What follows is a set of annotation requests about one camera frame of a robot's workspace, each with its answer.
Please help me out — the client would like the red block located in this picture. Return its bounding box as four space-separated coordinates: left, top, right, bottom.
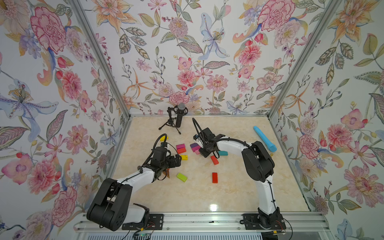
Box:
212 173 218 184
211 156 219 165
177 148 187 154

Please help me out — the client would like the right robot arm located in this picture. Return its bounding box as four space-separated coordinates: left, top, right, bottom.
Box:
194 126 282 229

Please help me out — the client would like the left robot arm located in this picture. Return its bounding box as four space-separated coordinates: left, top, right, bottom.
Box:
87 147 182 231

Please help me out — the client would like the teal rectangular block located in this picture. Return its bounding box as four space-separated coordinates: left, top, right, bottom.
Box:
218 151 229 156

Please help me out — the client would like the lime green block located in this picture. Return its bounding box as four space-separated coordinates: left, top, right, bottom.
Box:
177 173 188 183

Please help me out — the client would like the red block front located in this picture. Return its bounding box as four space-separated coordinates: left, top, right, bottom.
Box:
212 173 218 184

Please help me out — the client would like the black microphone on tripod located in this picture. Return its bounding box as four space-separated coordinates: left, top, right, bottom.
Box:
159 103 189 135

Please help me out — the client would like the light blue cylinder toy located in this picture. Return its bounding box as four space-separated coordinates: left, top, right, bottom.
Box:
254 126 277 153

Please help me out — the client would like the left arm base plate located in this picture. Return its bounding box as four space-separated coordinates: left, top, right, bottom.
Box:
122 214 164 231

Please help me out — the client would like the aluminium front rail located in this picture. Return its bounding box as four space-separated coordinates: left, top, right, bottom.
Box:
73 211 331 234

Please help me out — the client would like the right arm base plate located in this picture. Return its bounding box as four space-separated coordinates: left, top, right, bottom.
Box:
240 214 287 231

